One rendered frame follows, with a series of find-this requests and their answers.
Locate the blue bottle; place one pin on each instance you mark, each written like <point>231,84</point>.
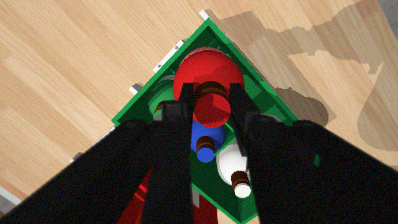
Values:
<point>206,141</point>

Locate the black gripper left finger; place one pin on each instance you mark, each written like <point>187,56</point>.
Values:
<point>97,186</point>

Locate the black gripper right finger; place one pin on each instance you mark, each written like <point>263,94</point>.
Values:
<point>285,181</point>

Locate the green crate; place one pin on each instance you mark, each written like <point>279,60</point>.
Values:
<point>205,178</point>

